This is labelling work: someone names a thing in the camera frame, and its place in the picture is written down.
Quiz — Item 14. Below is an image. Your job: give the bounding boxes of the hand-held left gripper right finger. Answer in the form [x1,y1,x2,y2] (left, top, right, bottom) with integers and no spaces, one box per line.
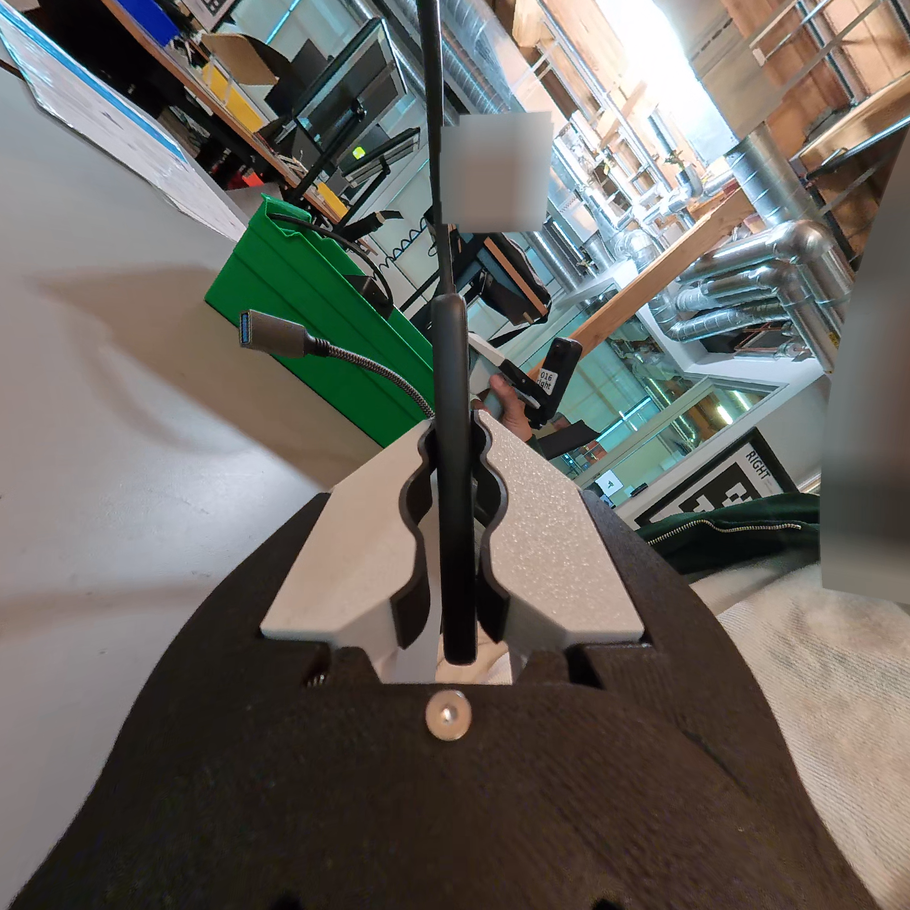
[473,411,648,680]

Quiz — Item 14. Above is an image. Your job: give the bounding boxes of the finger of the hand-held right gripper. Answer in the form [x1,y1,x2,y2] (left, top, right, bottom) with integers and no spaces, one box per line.
[468,334,533,391]

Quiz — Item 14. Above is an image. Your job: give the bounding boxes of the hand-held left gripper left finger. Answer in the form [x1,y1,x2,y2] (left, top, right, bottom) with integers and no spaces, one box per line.
[260,418,437,683]

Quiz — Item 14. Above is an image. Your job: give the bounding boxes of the black USB hub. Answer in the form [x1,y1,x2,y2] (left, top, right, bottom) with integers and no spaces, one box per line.
[416,0,479,664]
[272,212,396,319]

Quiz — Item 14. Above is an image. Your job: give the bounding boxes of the green plastic bin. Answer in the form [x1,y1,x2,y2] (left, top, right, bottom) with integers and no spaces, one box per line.
[205,193,436,449]

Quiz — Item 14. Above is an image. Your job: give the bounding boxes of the braided cable grey plug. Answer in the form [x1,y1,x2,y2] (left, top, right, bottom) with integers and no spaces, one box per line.
[238,309,436,422]

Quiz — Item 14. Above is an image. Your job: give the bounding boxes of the person's right forearm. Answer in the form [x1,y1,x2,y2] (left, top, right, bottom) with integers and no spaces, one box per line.
[532,418,604,459]

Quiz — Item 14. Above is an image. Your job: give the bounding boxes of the grey desk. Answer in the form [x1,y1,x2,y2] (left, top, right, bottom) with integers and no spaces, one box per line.
[0,64,399,910]

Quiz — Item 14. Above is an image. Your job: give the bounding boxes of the person's right hand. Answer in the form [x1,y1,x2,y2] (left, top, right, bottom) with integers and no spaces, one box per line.
[473,375,536,443]

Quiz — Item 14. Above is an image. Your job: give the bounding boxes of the wooden ceiling beam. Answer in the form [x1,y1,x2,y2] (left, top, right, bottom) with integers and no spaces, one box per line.
[569,186,756,351]

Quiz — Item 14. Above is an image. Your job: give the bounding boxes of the black white marker poster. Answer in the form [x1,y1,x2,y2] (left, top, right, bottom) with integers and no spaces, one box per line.
[633,427,803,528]

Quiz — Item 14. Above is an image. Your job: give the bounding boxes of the dark green zip jacket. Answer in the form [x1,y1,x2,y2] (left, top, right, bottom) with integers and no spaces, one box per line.
[635,492,823,578]

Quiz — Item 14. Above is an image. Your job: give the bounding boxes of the silver ventilation ducts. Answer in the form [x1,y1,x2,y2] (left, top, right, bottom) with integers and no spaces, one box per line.
[640,128,857,364]

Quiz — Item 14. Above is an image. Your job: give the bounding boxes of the person's cream trousers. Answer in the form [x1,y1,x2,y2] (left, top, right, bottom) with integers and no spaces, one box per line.
[434,569,910,910]

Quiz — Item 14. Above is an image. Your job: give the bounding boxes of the blue header instruction leaflet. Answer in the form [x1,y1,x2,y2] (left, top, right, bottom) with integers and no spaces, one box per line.
[0,10,250,243]

